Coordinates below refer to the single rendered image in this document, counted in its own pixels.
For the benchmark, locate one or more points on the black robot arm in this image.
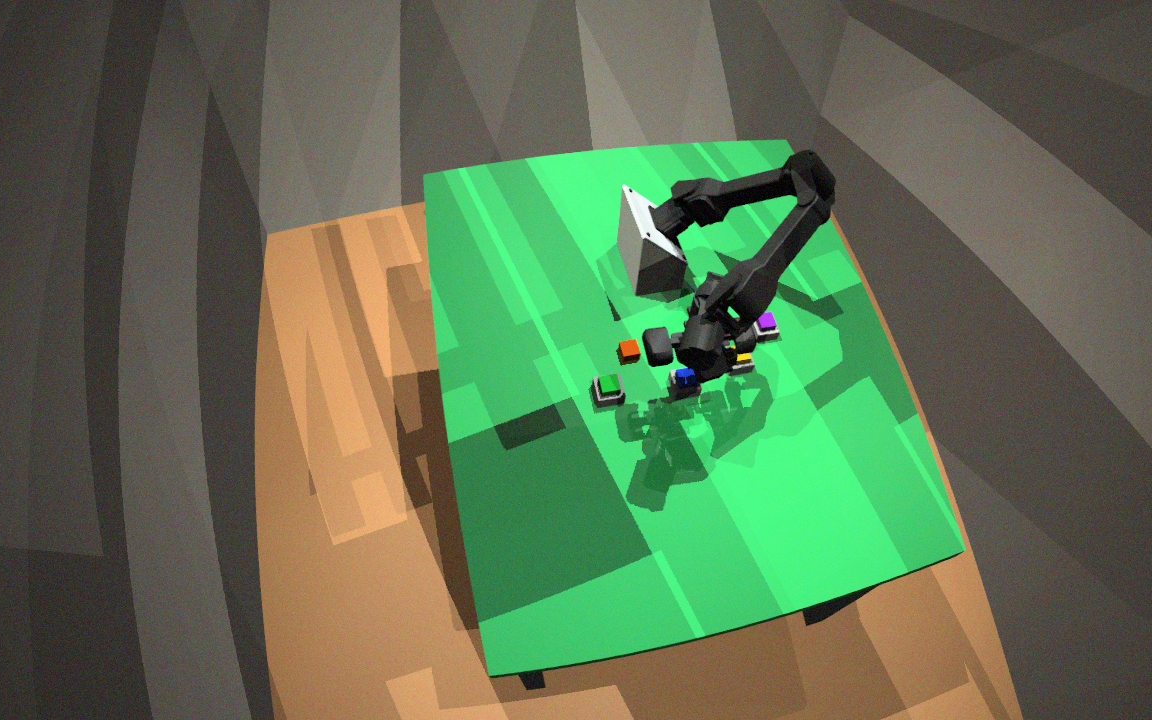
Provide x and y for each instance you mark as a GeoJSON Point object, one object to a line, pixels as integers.
{"type": "Point", "coordinates": [750, 285]}

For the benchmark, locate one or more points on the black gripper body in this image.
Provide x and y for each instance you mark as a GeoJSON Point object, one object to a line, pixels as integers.
{"type": "Point", "coordinates": [659, 346]}

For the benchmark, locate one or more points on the orange block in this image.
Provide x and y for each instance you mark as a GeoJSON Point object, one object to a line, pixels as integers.
{"type": "Point", "coordinates": [629, 350]}

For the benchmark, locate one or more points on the yellow button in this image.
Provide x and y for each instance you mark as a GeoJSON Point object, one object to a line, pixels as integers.
{"type": "Point", "coordinates": [744, 364]}

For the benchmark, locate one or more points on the blue button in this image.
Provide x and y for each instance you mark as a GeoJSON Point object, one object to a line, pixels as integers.
{"type": "Point", "coordinates": [683, 383]}

